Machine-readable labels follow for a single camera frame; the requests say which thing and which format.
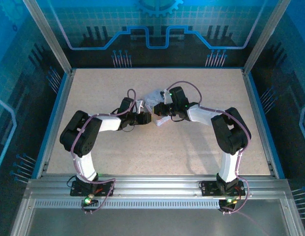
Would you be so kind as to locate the pastel cartoon tin box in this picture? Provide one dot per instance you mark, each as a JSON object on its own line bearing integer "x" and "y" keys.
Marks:
{"x": 152, "y": 97}

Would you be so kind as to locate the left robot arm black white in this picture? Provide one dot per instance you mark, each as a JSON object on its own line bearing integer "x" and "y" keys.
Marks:
{"x": 81, "y": 137}

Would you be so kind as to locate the aluminium mounting rail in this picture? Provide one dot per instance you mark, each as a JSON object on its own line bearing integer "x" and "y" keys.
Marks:
{"x": 155, "y": 184}

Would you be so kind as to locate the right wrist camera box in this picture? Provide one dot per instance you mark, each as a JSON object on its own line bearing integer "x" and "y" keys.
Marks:
{"x": 167, "y": 98}

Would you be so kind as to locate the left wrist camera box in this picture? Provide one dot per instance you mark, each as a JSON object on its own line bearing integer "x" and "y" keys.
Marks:
{"x": 140, "y": 103}

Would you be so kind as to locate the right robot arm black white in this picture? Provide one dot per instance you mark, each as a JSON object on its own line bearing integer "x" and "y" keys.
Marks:
{"x": 231, "y": 132}

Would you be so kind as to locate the blue table edge strip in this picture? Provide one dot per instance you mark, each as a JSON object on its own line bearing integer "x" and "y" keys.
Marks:
{"x": 263, "y": 118}
{"x": 53, "y": 118}

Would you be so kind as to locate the aluminium outer frame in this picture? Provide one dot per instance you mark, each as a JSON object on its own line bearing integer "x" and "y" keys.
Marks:
{"x": 22, "y": 216}

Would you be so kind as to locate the small lit controller board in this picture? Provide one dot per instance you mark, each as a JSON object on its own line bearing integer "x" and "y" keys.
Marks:
{"x": 228, "y": 201}
{"x": 88, "y": 201}

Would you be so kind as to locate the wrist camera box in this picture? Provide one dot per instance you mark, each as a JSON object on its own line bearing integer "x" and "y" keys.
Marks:
{"x": 140, "y": 103}
{"x": 167, "y": 98}

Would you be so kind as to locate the aluminium frame post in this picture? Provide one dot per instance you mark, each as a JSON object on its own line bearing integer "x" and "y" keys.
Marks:
{"x": 48, "y": 37}
{"x": 265, "y": 37}

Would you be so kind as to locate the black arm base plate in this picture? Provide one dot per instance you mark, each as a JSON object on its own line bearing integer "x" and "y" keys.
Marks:
{"x": 80, "y": 190}
{"x": 209, "y": 189}

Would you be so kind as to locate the aluminium table side rail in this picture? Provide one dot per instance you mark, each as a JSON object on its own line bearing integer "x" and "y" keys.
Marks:
{"x": 251, "y": 98}
{"x": 57, "y": 123}

